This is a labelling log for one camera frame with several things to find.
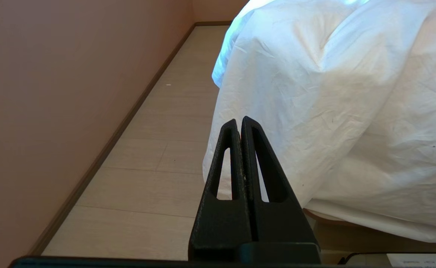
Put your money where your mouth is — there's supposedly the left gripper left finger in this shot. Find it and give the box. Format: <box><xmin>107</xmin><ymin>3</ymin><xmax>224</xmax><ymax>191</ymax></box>
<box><xmin>188</xmin><ymin>119</ymin><xmax>252</xmax><ymax>262</ymax></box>

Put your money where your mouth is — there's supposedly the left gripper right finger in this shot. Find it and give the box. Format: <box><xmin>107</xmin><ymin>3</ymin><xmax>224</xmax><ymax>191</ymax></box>
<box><xmin>240</xmin><ymin>116</ymin><xmax>322</xmax><ymax>264</ymax></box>

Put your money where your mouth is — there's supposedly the white duvet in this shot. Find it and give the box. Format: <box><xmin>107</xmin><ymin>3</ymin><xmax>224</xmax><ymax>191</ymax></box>
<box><xmin>203</xmin><ymin>0</ymin><xmax>436</xmax><ymax>244</ymax></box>

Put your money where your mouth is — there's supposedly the brown bed frame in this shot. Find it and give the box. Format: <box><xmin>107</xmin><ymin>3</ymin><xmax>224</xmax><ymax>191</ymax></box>
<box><xmin>303</xmin><ymin>208</ymin><xmax>436</xmax><ymax>254</ymax></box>

